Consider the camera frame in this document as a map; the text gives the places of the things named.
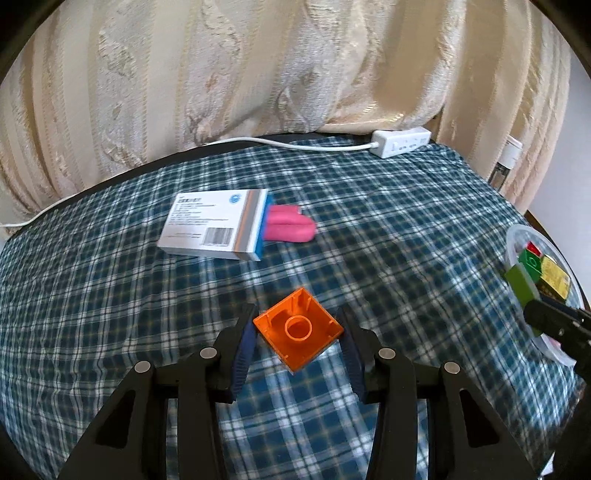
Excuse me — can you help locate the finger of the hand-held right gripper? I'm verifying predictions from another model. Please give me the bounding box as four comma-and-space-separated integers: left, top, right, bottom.
551, 330, 591, 367
523, 295, 591, 335

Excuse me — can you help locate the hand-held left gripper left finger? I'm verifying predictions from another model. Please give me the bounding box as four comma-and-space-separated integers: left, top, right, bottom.
55, 302, 259, 480

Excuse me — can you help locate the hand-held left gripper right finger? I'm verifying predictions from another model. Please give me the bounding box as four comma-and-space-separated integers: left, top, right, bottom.
337, 305, 541, 480

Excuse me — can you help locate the black box with yellow label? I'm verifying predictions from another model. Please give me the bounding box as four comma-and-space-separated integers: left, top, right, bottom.
538, 255, 573, 303

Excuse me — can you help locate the green dotted building block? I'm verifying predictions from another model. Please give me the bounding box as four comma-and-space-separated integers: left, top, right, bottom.
504, 264, 546, 337

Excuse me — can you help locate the orange toy building block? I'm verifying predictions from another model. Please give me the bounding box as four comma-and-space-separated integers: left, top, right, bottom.
252, 287, 346, 374

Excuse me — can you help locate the clear plastic container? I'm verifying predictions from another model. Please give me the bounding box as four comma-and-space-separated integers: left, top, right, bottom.
505, 224, 587, 365

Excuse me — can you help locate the pink rubber toy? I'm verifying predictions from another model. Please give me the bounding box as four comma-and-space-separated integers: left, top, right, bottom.
265, 205, 318, 244

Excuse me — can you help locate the white medicine box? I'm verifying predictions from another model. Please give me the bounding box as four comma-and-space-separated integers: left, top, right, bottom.
156, 188, 273, 262

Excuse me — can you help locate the blue plaid tablecloth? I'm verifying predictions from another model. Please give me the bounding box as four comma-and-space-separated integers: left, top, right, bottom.
0, 141, 587, 480

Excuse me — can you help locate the clear bottle with white cap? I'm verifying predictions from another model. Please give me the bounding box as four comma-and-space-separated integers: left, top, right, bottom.
492, 134, 525, 185

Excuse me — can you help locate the white power strip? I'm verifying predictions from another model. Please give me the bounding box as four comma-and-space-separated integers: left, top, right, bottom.
370, 127, 432, 159

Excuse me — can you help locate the cream patterned curtain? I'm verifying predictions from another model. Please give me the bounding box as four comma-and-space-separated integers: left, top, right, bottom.
0, 0, 573, 232

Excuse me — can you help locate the white power cable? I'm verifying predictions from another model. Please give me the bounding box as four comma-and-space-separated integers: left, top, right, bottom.
0, 137, 382, 229

